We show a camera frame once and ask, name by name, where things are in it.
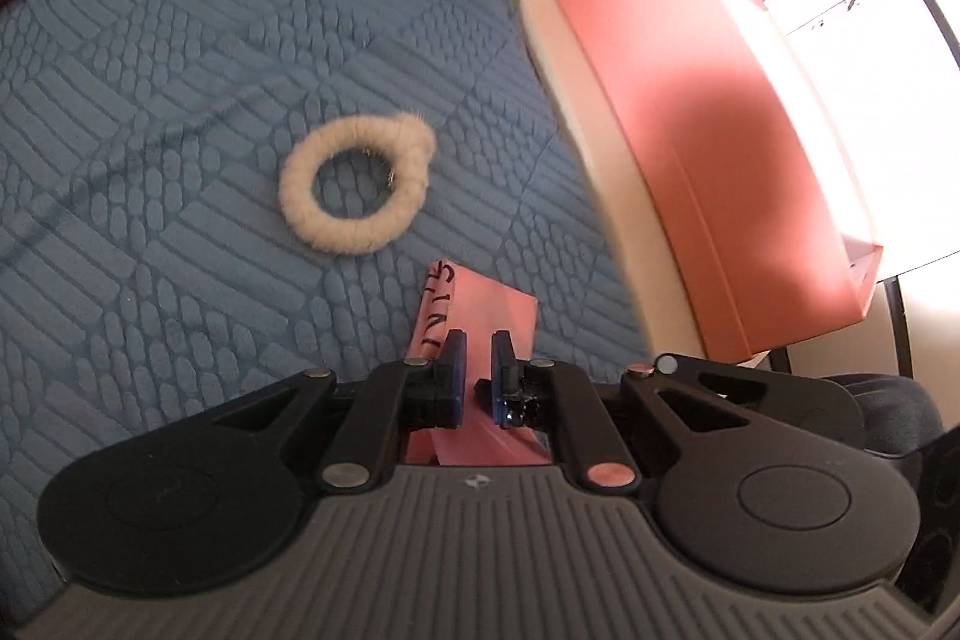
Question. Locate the pink packet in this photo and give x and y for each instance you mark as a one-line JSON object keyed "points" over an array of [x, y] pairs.
{"points": [[495, 310]]}

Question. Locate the blue textured bedspread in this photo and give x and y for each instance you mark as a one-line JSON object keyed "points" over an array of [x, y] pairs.
{"points": [[150, 85]]}

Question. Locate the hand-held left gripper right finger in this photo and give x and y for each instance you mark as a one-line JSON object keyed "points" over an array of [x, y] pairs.
{"points": [[501, 379]]}

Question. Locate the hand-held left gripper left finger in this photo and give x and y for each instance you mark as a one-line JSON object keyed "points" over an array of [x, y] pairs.
{"points": [[454, 379]]}

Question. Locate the large pink storage box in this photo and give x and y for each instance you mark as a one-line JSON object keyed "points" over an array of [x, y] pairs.
{"points": [[675, 123]]}

